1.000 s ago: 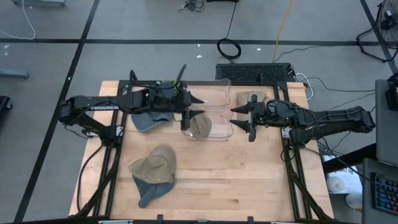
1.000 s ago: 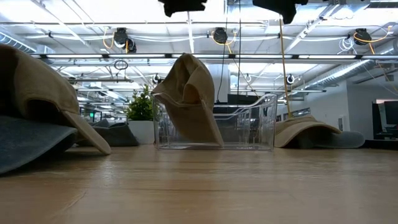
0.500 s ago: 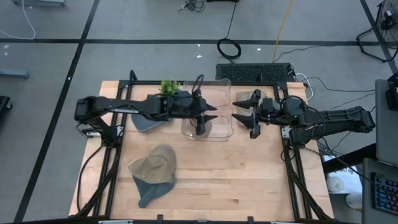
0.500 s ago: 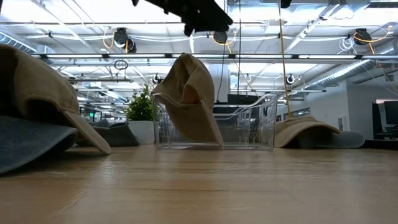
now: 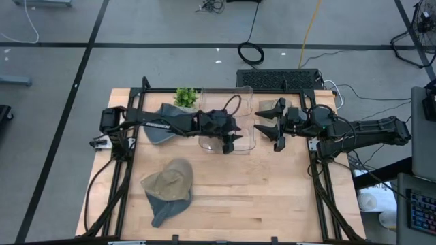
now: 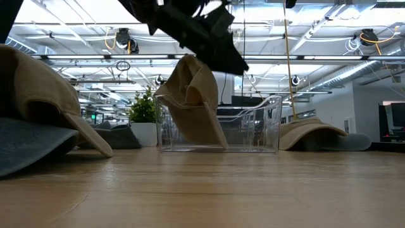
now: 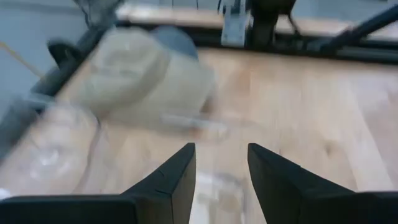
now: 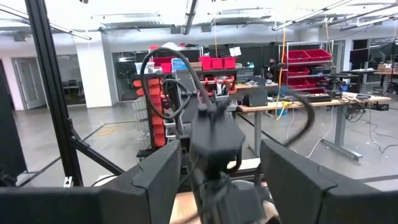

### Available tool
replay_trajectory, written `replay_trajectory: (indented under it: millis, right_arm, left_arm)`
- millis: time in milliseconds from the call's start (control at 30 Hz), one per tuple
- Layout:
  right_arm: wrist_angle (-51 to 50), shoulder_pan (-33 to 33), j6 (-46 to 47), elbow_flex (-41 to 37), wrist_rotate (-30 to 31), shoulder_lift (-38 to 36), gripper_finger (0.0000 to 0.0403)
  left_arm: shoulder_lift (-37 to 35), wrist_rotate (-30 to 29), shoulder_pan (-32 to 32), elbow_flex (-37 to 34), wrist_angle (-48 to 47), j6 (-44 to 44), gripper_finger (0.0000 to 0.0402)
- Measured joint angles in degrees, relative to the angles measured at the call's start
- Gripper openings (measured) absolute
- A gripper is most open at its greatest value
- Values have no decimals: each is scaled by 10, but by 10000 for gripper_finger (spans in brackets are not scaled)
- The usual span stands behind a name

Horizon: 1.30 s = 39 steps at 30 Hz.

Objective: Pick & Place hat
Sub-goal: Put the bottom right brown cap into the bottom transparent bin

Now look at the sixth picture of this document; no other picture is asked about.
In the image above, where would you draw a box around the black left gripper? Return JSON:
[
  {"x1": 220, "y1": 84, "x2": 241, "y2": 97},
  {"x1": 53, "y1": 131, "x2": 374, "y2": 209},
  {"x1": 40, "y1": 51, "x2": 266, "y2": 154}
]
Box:
[{"x1": 118, "y1": 0, "x2": 250, "y2": 76}]

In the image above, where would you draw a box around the clear plastic bin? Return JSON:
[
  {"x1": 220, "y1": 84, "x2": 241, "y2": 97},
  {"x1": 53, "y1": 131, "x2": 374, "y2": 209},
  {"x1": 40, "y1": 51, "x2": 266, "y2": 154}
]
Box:
[{"x1": 154, "y1": 94, "x2": 284, "y2": 155}]

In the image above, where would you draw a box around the yellow cable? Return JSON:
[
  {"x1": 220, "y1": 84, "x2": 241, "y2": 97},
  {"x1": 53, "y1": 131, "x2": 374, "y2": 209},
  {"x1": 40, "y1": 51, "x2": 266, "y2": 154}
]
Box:
[{"x1": 282, "y1": 3, "x2": 298, "y2": 120}]

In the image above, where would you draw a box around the tan baseball cap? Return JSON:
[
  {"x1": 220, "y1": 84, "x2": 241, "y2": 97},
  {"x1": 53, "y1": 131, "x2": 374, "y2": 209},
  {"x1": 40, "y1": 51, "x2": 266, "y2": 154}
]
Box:
[
  {"x1": 154, "y1": 54, "x2": 229, "y2": 150},
  {"x1": 278, "y1": 116, "x2": 348, "y2": 151},
  {"x1": 0, "y1": 43, "x2": 114, "y2": 158}
]

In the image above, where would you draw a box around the black computer monitor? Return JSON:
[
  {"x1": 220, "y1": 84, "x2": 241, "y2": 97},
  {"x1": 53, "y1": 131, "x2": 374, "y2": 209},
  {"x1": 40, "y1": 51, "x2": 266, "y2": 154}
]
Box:
[{"x1": 378, "y1": 101, "x2": 405, "y2": 143}]

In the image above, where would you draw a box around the black hanging cable loop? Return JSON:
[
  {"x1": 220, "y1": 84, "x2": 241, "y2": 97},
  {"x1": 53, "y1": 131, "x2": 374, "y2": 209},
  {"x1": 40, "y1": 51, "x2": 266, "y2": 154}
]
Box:
[{"x1": 115, "y1": 60, "x2": 131, "y2": 72}]

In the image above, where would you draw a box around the grey baseball cap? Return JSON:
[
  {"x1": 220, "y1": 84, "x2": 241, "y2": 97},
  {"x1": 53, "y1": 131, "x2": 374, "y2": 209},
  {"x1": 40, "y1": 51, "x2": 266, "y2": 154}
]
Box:
[
  {"x1": 77, "y1": 120, "x2": 142, "y2": 149},
  {"x1": 296, "y1": 128, "x2": 373, "y2": 152},
  {"x1": 0, "y1": 116, "x2": 79, "y2": 177}
]

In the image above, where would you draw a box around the black power cable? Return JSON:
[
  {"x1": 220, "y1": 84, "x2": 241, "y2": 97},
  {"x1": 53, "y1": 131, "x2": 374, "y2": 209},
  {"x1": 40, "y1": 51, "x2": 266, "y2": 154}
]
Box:
[{"x1": 241, "y1": 0, "x2": 246, "y2": 96}]

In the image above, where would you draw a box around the dark desk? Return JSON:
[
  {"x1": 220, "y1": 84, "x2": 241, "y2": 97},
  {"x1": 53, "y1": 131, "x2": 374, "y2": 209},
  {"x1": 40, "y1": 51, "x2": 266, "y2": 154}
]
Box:
[{"x1": 369, "y1": 141, "x2": 405, "y2": 153}]

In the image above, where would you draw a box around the small potted green plant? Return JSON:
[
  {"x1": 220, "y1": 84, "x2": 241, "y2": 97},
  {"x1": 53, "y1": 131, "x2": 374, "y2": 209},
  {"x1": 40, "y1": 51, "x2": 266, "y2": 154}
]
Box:
[{"x1": 126, "y1": 85, "x2": 158, "y2": 148}]

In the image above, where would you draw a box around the silver ventilation duct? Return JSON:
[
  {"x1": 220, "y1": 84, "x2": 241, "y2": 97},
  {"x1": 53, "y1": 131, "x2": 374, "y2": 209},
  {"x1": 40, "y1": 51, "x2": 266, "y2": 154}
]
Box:
[{"x1": 308, "y1": 59, "x2": 405, "y2": 92}]

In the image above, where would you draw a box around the long linear ceiling light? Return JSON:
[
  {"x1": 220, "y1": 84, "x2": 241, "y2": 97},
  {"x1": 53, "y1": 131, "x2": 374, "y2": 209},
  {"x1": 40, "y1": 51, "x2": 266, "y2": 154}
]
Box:
[{"x1": 31, "y1": 53, "x2": 405, "y2": 63}]

